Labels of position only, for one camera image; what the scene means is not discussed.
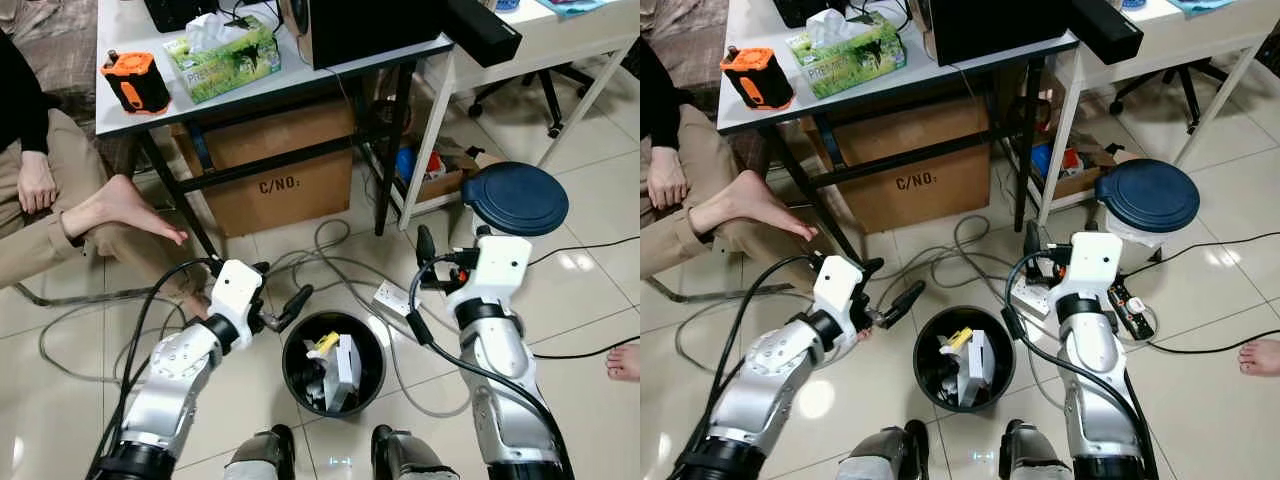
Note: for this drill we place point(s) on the small open cardboard box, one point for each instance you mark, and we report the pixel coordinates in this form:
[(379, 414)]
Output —
[(1075, 170), (445, 175)]

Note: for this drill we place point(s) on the white bin with blue lid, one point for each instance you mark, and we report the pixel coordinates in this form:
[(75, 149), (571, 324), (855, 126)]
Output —
[(1145, 195), (515, 195)]

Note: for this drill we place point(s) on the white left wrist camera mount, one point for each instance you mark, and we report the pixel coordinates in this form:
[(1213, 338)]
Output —
[(838, 285), (236, 285)]

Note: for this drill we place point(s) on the orange and black device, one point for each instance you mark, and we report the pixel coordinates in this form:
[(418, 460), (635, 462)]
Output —
[(757, 80), (135, 85)]

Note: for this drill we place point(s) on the small yellow trash piece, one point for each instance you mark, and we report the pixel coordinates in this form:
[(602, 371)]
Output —
[(325, 345), (958, 340)]

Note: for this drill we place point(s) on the white crumpled paper trash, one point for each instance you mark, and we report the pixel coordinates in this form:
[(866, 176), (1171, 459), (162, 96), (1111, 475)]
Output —
[(975, 370), (345, 375)]

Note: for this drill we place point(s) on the brown patterned sofa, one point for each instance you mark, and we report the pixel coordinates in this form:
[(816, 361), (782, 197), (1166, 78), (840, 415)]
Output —
[(60, 50), (690, 40)]

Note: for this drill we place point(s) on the green tissue box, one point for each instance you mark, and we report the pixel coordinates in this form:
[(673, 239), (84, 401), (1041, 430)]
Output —
[(850, 60), (225, 65)]

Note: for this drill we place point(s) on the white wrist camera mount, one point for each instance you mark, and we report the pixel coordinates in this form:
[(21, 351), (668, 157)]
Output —
[(495, 270), (838, 285), (1095, 265), (236, 285)]

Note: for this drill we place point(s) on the robot right leg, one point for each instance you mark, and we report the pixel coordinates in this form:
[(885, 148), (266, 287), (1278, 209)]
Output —
[(1035, 455), (405, 458)]

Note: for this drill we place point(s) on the white table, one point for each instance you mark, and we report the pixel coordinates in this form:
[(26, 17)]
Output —
[(1190, 35), (560, 40)]

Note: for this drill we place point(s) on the black monitor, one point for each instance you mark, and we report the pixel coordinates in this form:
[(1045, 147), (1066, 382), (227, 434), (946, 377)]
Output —
[(175, 12), (800, 10)]

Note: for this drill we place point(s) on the black round rubbish bin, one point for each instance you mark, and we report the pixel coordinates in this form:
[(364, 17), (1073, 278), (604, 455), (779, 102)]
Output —
[(925, 350), (296, 350)]

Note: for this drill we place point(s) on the black soundbar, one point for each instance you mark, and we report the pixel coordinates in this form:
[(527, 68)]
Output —
[(1105, 30), (485, 30)]

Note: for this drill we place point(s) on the wooden black speaker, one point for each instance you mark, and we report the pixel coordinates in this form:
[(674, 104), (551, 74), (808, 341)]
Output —
[(1000, 25), (370, 30)]

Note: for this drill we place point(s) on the grey table with black legs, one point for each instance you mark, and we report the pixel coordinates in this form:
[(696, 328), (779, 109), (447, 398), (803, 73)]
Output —
[(760, 20), (130, 25)]

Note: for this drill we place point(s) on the black office chair base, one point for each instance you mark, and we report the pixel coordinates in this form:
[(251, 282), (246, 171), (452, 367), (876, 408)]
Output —
[(1185, 90), (550, 90)]

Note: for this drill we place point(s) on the large brown cardboard box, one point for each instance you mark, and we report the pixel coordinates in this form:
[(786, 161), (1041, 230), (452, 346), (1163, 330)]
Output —
[(910, 180), (270, 190)]

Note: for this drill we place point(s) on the grey metal chair frame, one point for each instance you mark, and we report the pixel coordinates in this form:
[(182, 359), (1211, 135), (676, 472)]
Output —
[(90, 295), (720, 293)]

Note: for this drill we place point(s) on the seated person in beige trousers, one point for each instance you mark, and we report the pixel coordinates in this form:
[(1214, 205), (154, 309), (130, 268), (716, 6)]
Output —
[(680, 225), (40, 230)]

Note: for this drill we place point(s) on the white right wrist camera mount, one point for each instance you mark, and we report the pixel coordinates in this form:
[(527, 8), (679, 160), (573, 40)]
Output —
[(1095, 265), (495, 270)]

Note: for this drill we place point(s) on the person's bare foot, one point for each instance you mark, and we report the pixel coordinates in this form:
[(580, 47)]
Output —
[(1262, 358), (862, 333), (625, 362), (198, 308)]

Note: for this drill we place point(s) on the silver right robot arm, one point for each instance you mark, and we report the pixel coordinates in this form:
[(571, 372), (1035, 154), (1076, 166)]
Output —
[(500, 380), (1095, 370)]

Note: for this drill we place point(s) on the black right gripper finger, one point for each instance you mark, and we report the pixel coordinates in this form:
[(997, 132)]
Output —
[(426, 245), (1032, 243)]

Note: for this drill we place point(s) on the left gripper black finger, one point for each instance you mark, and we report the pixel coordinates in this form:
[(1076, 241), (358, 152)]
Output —
[(298, 300), (872, 268), (905, 300), (262, 268)]

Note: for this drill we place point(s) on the black power strip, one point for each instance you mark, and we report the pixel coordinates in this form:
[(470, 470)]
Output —
[(1130, 310)]

